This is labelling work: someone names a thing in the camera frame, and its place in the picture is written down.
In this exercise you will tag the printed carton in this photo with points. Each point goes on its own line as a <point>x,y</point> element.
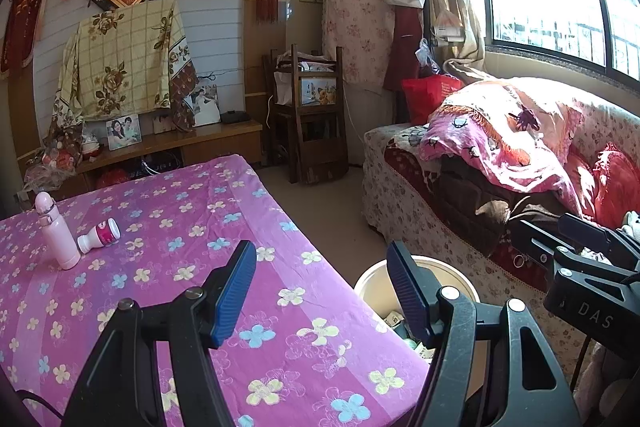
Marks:
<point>317,92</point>

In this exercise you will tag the red cushion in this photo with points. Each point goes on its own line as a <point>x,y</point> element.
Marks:
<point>615,187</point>

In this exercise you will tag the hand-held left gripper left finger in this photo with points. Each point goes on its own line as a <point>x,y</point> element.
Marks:
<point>235,292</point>

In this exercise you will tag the floral covered sofa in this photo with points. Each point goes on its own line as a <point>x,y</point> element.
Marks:
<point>395,167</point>

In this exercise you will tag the pink floral tablecloth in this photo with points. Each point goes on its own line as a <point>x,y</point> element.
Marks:
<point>200,217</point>

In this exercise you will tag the framed couple photo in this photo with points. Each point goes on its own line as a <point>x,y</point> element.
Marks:
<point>124,132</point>

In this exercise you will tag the pink printed blanket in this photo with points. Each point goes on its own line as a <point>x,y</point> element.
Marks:
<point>500,127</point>

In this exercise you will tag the person's right hand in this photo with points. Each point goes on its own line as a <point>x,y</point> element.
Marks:
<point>602,374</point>

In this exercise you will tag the dark brown cloth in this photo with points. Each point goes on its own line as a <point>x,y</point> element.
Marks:
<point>475,192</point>

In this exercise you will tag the white bottle with pink label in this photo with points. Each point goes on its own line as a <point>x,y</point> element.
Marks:
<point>102,234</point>

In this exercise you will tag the wedding photo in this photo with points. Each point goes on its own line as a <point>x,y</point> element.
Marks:
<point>205,107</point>

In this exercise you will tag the white red jar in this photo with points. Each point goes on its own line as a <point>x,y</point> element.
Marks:
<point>91,146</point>

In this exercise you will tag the beige plastic bin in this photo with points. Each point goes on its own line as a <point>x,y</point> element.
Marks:
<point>375,282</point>

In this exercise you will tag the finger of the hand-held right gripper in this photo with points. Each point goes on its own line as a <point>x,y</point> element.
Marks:
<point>590,232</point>
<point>535,239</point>

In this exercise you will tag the floral appliance cover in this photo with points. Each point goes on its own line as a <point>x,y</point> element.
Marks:
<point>355,17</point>

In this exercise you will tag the dark wooden chair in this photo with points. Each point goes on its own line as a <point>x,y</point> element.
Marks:
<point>320,147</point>

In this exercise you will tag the red hanging banner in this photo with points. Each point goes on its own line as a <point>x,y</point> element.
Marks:
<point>25,17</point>

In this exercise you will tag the wooden cabinet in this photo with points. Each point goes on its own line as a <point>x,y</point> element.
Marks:
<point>215,139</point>

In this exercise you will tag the white plastic bag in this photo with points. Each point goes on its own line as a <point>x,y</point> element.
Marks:
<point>446,27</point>

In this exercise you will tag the dark red garment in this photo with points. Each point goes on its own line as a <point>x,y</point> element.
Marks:
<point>407,47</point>

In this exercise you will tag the pink water bottle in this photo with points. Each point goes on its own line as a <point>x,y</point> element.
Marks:
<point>60,242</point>

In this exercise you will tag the red plastic bag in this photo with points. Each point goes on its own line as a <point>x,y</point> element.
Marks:
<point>420,99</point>

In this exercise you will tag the black device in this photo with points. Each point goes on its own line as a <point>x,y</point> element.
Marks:
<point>234,117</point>

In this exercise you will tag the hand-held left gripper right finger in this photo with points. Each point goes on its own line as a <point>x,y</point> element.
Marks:
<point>407,297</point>

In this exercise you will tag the clear bag of flowers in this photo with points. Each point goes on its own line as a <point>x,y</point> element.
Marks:
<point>55,162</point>

